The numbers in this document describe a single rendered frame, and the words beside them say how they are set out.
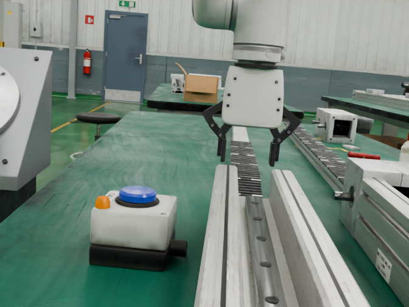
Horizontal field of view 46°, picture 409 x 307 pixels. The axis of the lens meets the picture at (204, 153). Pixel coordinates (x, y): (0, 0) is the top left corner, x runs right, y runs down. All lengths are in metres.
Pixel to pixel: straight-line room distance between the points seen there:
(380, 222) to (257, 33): 0.35
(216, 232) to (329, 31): 11.85
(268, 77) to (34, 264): 0.46
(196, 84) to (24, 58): 1.96
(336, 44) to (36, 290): 11.93
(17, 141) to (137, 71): 10.89
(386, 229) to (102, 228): 0.30
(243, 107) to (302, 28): 11.24
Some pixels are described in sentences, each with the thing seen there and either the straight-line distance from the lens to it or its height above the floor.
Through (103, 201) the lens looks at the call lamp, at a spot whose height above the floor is 0.85.
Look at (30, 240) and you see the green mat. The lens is 0.58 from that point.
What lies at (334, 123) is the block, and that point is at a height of 0.84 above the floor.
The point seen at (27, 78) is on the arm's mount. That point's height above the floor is 0.94.
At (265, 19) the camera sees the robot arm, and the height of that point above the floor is 1.07.
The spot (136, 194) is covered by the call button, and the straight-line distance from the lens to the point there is 0.50.
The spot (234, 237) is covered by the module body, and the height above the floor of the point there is 0.86.
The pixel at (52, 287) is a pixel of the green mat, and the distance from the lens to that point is 0.47.
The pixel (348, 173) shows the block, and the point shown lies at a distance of 0.72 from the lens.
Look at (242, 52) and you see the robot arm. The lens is 0.78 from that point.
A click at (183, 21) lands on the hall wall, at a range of 11.69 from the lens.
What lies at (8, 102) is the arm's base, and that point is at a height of 0.91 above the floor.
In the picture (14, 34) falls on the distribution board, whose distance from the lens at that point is 12.04.
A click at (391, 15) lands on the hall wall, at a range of 12.76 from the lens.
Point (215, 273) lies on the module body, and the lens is 0.30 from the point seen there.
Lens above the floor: 0.99
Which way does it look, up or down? 10 degrees down
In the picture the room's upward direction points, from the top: 5 degrees clockwise
